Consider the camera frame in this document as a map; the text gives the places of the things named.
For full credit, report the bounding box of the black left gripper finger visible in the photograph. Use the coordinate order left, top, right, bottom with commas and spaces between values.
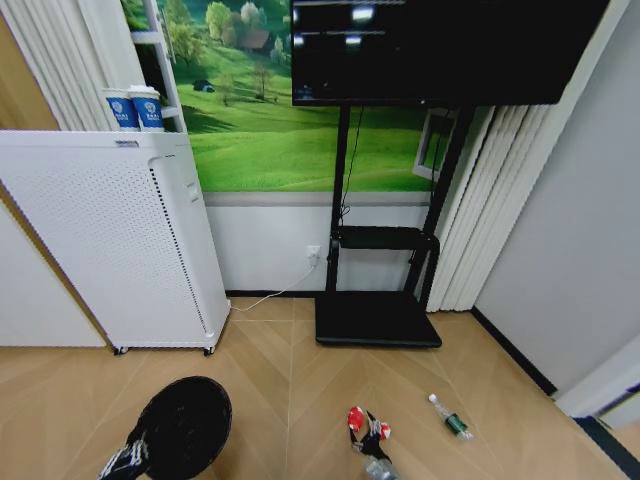
125, 425, 151, 469
96, 448, 124, 480

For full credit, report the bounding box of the red white wrapper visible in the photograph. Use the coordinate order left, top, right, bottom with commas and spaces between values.
347, 405, 392, 442

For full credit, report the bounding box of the black mesh trash bin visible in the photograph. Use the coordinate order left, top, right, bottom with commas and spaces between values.
124, 375, 234, 480

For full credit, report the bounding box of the black television floor stand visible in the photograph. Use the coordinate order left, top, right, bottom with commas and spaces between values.
314, 103, 477, 350

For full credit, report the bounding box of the clear bottle green label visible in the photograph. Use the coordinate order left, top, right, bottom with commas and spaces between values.
427, 392, 476, 443

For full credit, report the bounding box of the white perforated air purifier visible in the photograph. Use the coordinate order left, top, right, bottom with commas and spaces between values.
0, 128, 233, 358

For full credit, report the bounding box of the white pleated curtain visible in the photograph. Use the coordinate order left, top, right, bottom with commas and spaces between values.
0, 0, 137, 133
426, 103, 547, 314

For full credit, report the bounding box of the green meadow landscape mural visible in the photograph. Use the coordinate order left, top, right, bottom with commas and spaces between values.
121, 0, 459, 194

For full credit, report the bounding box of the blue white paper cup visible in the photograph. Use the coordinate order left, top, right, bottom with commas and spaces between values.
126, 84, 165, 133
101, 87, 142, 133

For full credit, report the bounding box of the black television screen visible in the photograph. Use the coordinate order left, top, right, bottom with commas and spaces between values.
290, 0, 612, 108

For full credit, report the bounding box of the white power cable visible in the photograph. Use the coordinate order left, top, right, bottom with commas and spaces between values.
229, 264, 317, 313

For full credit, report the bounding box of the black hanging cable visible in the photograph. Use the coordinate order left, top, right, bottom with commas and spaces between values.
339, 105, 365, 224

